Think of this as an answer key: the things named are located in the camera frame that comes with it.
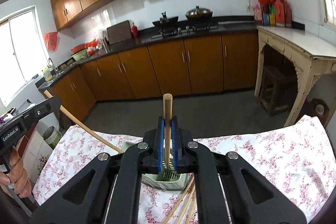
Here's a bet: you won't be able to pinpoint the wooden chopstick ten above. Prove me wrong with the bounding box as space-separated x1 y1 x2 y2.
163 93 173 169

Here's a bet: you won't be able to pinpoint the wooden chopstick one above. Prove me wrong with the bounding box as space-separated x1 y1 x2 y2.
60 105 123 153

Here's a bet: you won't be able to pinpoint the wooden chopstick eight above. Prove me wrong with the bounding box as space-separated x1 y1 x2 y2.
185 198 197 224

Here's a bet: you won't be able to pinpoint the wooden chopstick seven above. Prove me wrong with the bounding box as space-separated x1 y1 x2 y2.
176 185 195 224

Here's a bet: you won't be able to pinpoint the brown lower kitchen cabinets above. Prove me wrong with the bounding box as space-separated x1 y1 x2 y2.
41 31 258 119

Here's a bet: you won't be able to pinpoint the person left hand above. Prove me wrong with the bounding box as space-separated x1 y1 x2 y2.
1 147 32 198

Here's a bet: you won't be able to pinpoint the green perforated utensil holder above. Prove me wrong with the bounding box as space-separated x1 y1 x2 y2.
120 140 193 192

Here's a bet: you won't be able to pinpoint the white bucket on floor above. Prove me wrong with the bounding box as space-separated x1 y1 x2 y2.
43 126 62 149

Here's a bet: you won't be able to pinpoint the wooden chopstick six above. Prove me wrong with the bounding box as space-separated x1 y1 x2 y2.
162 176 194 224

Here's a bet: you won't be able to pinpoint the yellow dish soap bottle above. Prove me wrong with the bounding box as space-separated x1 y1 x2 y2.
42 67 53 82

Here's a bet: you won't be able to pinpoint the red plastic bag hanging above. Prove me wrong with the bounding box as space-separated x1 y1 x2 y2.
43 32 58 51

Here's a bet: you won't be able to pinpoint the wooden stool under table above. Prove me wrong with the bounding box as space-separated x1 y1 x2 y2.
260 66 291 117

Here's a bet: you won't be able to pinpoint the floral red white tablecloth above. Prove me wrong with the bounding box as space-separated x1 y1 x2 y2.
33 116 335 221

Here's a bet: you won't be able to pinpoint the brown cutting board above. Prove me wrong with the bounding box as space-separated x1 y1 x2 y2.
106 20 132 45

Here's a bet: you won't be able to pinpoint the red bottle on counter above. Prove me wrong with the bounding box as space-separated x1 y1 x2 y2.
130 22 138 38

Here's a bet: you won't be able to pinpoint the black wok on stove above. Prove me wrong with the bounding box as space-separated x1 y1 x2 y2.
152 12 179 30

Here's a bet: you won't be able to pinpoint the lidded dark cooking pot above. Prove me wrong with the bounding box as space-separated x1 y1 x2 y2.
186 6 213 23

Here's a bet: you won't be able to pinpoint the cream wooden side table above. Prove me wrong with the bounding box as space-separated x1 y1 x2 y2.
255 26 336 127

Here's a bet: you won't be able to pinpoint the red bottles and bags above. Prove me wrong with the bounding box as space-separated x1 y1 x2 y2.
253 0 292 28

